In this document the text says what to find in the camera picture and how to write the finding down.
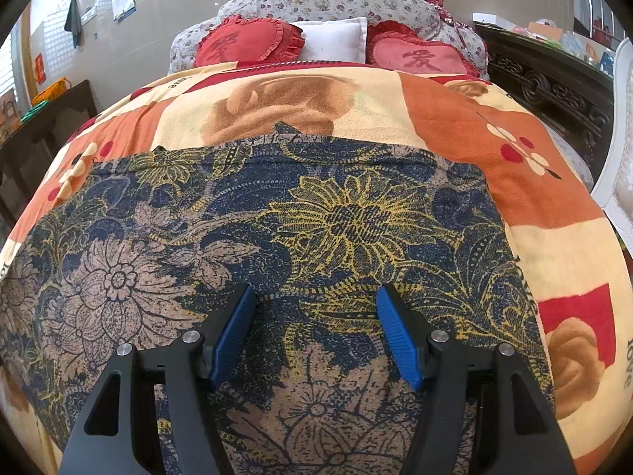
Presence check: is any pile of assorted packets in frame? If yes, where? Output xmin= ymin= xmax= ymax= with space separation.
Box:
xmin=524 ymin=19 xmax=616 ymax=72

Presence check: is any dark wooden side table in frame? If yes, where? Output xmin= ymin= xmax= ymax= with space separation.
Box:
xmin=0 ymin=79 xmax=97 ymax=228

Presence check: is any yellow basket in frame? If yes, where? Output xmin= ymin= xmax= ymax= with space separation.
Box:
xmin=30 ymin=78 xmax=68 ymax=107

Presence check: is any dark hanging cloth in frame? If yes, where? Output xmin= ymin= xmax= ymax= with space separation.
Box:
xmin=64 ymin=0 xmax=84 ymax=48

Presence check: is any red heart-shaped pillow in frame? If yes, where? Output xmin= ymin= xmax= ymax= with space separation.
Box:
xmin=365 ymin=21 xmax=480 ymax=78
xmin=194 ymin=16 xmax=306 ymax=67

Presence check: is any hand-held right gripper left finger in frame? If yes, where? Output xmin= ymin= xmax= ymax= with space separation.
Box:
xmin=59 ymin=283 xmax=257 ymax=475

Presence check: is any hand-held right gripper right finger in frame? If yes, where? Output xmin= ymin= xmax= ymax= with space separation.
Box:
xmin=376 ymin=284 xmax=577 ymax=475

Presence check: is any white ornate chair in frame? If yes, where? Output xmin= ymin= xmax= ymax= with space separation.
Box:
xmin=591 ymin=37 xmax=633 ymax=253

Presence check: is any orange printed blanket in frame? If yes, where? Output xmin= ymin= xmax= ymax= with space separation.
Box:
xmin=0 ymin=62 xmax=633 ymax=475

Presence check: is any navy yellow floral shirt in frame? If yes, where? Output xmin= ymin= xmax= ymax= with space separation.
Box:
xmin=0 ymin=121 xmax=557 ymax=475

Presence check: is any white pillow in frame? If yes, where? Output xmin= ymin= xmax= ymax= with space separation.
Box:
xmin=292 ymin=17 xmax=369 ymax=64

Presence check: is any flat white box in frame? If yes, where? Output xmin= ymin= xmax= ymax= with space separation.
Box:
xmin=472 ymin=12 xmax=525 ymax=33

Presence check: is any metal stair railing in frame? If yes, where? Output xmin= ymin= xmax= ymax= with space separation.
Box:
xmin=586 ymin=0 xmax=633 ymax=45

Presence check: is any dark carved wooden cabinet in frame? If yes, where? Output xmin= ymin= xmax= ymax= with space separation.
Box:
xmin=475 ymin=24 xmax=616 ymax=189

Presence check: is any red ruffled cushion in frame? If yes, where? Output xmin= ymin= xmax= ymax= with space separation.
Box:
xmin=425 ymin=0 xmax=470 ymax=28

